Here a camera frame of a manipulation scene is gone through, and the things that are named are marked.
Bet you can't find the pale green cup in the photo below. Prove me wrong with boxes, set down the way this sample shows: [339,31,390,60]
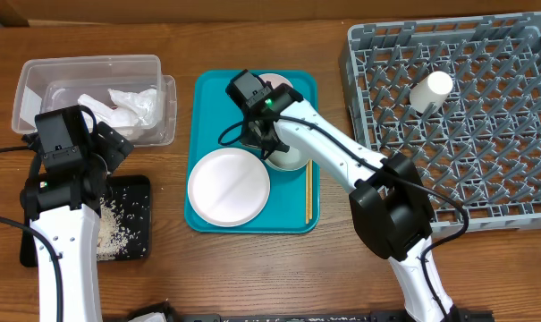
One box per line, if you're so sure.
[410,71,453,114]

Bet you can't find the large white plate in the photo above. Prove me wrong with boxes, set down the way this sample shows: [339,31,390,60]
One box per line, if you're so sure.
[187,148,271,227]

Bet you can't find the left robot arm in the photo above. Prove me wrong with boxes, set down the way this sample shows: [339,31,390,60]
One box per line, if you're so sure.
[21,106,133,321]

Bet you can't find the white napkin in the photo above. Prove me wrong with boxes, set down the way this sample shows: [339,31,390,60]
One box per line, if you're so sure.
[108,88,162,126]
[78,94,139,140]

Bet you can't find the cardboard backdrop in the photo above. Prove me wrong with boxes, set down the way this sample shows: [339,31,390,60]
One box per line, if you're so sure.
[0,0,541,26]

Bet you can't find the black plastic tray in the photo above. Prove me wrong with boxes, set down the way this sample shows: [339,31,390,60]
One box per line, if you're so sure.
[19,174,153,268]

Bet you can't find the pile of rice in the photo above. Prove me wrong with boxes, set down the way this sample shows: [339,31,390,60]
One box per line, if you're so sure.
[95,182,148,262]

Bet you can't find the clear plastic bin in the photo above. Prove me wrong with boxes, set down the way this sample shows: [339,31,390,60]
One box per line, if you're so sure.
[12,55,164,134]

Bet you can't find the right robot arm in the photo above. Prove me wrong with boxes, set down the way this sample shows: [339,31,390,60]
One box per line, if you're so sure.
[225,70,455,321]

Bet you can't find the pink white bowl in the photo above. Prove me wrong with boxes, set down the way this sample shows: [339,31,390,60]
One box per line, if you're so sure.
[258,73,293,89]

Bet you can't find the grey dishwasher rack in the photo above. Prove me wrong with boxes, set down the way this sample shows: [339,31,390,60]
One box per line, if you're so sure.
[340,12,541,236]

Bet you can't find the grey green saucer bowl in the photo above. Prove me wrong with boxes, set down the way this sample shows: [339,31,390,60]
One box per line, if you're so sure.
[265,148,309,172]

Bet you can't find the teal serving tray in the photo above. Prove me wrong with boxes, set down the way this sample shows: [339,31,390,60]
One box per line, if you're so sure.
[184,70,320,234]

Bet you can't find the wooden chopstick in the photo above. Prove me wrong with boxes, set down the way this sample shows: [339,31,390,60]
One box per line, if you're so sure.
[305,161,313,225]
[306,160,313,224]

